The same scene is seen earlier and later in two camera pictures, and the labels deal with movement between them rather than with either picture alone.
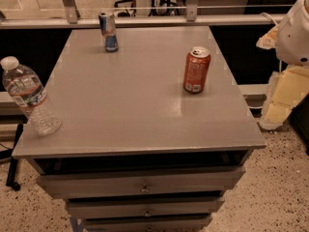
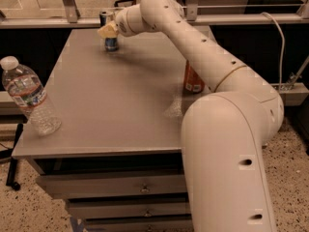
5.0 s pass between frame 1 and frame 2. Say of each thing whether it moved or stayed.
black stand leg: stayed
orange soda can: stayed
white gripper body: moved
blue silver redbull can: stayed
